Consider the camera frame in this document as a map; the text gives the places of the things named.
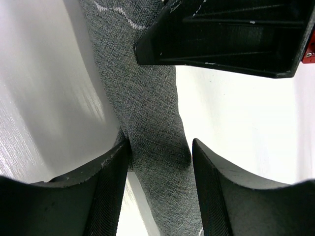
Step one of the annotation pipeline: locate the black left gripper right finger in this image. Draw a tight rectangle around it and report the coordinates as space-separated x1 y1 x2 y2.
192 139 315 236

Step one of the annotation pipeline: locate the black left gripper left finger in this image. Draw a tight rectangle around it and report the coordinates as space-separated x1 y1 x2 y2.
0 141 130 236

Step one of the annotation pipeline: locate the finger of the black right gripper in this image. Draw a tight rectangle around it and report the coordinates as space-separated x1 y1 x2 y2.
135 0 315 78

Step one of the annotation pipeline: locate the grey cloth napkin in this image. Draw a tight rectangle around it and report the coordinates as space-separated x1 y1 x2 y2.
80 0 204 236

